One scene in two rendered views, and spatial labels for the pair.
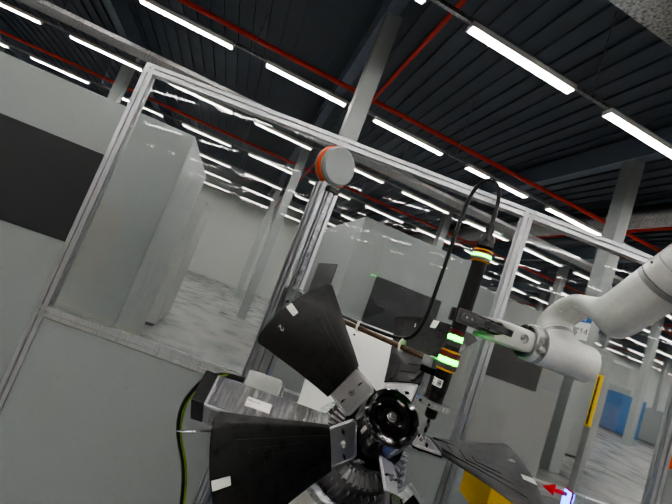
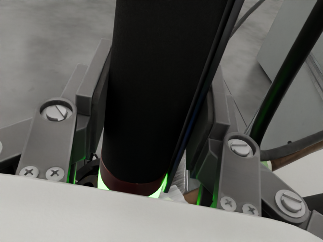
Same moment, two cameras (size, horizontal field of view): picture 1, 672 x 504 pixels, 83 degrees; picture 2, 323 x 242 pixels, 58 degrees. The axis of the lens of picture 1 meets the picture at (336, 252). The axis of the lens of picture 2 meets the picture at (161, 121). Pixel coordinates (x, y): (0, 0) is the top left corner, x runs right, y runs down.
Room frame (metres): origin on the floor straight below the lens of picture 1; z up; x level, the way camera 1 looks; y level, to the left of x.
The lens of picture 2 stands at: (0.85, -0.41, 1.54)
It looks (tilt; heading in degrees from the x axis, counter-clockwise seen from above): 42 degrees down; 85
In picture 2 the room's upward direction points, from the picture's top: 16 degrees clockwise
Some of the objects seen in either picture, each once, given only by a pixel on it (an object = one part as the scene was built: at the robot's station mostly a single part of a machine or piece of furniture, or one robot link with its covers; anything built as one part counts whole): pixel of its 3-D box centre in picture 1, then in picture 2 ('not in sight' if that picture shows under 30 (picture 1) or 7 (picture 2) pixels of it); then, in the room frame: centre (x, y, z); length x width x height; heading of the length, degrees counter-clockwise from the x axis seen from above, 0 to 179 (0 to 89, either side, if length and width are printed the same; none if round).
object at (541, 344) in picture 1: (531, 343); not in sight; (0.86, -0.49, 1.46); 0.09 x 0.03 x 0.08; 2
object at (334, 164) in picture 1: (334, 166); not in sight; (1.43, 0.12, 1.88); 0.17 x 0.15 x 0.16; 92
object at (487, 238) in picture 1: (461, 317); not in sight; (0.86, -0.32, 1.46); 0.04 x 0.04 x 0.46
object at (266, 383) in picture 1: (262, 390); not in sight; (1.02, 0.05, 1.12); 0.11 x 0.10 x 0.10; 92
